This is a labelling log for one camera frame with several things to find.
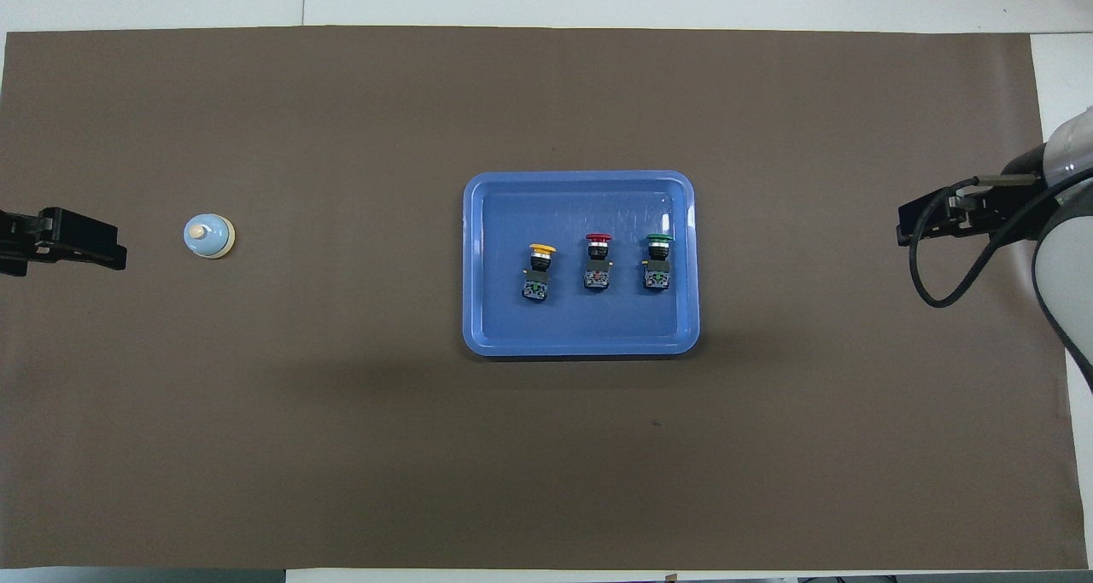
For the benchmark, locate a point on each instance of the red push button switch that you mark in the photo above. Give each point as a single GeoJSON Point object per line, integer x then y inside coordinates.
{"type": "Point", "coordinates": [598, 277]}

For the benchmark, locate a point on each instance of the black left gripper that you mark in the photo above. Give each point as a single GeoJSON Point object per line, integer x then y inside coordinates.
{"type": "Point", "coordinates": [77, 235]}

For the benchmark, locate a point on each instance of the green push button switch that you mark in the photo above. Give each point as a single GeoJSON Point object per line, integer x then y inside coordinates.
{"type": "Point", "coordinates": [657, 276]}

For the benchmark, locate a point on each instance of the yellow push button switch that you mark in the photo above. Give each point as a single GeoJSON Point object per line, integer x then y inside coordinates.
{"type": "Point", "coordinates": [536, 288]}

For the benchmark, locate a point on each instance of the blue plastic tray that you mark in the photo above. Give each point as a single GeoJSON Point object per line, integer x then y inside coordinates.
{"type": "Point", "coordinates": [504, 310]}

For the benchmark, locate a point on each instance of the light blue service bell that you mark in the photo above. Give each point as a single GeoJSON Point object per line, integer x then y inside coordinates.
{"type": "Point", "coordinates": [207, 237]}

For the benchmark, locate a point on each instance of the brown table mat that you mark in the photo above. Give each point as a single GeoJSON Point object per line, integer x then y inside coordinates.
{"type": "Point", "coordinates": [341, 438]}

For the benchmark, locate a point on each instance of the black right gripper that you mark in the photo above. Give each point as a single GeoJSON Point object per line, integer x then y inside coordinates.
{"type": "Point", "coordinates": [939, 230]}

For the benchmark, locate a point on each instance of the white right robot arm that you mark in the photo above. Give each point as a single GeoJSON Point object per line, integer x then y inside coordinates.
{"type": "Point", "coordinates": [1067, 259]}

